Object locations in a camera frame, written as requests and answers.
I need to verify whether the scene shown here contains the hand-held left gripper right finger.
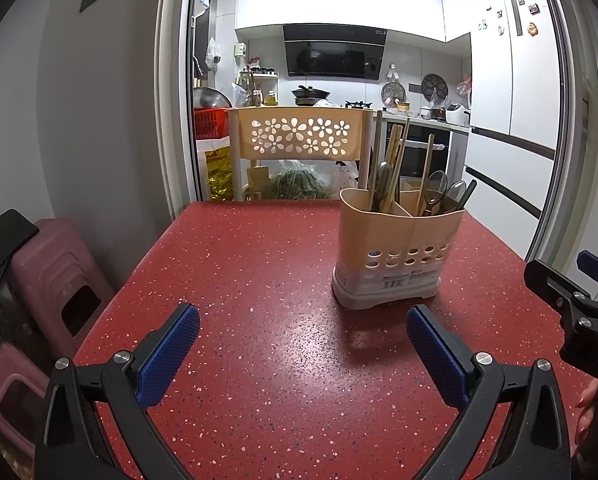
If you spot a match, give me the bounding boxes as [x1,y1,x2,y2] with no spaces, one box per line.
[406,304,572,480]

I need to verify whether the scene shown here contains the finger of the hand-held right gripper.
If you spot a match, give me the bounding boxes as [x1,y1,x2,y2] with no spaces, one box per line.
[576,250,598,293]
[523,258,587,321]

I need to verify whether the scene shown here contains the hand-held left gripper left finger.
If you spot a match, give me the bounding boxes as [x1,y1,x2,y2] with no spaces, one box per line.
[34,302,201,480]

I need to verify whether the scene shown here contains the beige plastic utensil holder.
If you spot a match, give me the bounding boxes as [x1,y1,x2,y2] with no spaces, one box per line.
[331,187,466,309]

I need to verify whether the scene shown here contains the wooden chopstick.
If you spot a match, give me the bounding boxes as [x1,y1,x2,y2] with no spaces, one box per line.
[389,124,402,211]
[416,133,436,217]
[383,124,397,213]
[391,118,411,211]

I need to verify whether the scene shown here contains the person's right hand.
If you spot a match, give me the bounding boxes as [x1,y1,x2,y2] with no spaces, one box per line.
[575,377,598,446]

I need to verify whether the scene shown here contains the pink plastic stool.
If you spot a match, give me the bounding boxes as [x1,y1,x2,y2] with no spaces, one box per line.
[0,340,54,461]
[9,217,117,361]

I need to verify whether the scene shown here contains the glass sliding door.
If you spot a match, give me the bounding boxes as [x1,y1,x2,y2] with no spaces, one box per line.
[534,0,598,271]

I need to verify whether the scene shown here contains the built-in black oven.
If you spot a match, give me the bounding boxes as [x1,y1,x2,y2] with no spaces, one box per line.
[379,121,452,181]

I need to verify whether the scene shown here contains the yellow oil bottle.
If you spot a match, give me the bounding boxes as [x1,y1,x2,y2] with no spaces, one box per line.
[206,147,235,202]

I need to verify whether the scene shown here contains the white rice cooker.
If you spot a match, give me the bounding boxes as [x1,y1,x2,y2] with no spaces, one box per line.
[444,103,472,127]

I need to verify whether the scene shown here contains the small cardboard boxes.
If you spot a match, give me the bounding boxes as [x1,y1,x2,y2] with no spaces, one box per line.
[246,165,271,196]

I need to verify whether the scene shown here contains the white patterned plastic bag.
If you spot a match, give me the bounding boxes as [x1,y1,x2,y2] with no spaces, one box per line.
[329,160,360,196]

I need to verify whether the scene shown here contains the white refrigerator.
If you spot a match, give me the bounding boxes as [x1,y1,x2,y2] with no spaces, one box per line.
[463,0,562,266]

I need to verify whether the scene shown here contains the kitchen counter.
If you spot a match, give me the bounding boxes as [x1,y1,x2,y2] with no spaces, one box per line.
[374,110,472,133]

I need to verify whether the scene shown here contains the bag of green vegetables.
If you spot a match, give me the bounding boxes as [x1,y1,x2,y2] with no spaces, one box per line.
[269,160,330,202]

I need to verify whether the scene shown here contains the dark round steamer rack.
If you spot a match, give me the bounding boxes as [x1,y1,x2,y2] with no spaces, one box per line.
[421,73,450,103]

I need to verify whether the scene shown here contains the red plastic basket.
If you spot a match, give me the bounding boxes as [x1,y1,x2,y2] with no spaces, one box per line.
[194,107,230,140]

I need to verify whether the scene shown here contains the grey round strainer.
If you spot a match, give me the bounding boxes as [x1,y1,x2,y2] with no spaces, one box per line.
[381,81,409,108]

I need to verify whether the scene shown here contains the steel bowl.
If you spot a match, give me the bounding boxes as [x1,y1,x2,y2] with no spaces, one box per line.
[194,87,232,111]

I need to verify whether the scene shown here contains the beige flower-cutout storage rack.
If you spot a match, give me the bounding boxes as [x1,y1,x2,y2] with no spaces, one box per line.
[227,106,375,202]

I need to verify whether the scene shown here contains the black wok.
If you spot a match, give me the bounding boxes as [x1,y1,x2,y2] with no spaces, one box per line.
[291,85,331,101]

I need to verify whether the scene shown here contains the white spice rack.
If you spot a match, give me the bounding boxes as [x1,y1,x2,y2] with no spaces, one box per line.
[236,65,280,108]

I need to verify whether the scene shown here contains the hanging clear plastic bag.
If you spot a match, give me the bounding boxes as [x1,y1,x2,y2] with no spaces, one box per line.
[205,37,223,71]

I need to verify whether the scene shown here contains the black range hood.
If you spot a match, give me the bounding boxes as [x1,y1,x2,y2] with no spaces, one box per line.
[282,24,389,80]

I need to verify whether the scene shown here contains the white upper cabinets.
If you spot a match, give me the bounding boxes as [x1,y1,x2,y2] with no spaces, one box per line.
[234,0,472,43]

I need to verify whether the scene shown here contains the white sliding door frame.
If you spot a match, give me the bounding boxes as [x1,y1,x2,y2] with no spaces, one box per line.
[154,0,205,221]

